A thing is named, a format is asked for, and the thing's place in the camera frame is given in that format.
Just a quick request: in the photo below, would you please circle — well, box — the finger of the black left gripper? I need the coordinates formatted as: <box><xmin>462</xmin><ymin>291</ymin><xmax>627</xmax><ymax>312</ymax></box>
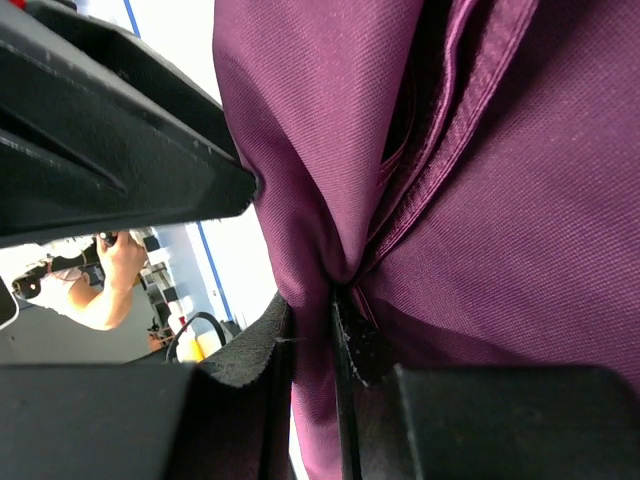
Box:
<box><xmin>1</xmin><ymin>1</ymin><xmax>258</xmax><ymax>246</ymax></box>

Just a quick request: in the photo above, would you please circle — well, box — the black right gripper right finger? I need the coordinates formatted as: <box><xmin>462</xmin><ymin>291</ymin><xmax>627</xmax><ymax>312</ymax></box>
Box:
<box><xmin>331</xmin><ymin>291</ymin><xmax>639</xmax><ymax>479</ymax></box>

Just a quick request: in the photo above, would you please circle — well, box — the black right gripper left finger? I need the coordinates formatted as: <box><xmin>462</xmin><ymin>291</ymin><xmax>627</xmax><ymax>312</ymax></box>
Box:
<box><xmin>1</xmin><ymin>297</ymin><xmax>292</xmax><ymax>479</ymax></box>

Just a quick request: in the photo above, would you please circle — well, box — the purple cloth napkin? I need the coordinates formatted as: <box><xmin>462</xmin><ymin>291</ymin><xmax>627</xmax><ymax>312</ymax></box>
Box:
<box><xmin>213</xmin><ymin>1</ymin><xmax>639</xmax><ymax>479</ymax></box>

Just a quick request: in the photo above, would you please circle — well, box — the person hand in background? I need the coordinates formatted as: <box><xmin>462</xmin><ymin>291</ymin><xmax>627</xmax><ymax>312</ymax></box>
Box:
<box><xmin>96</xmin><ymin>231</ymin><xmax>147</xmax><ymax>293</ymax></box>

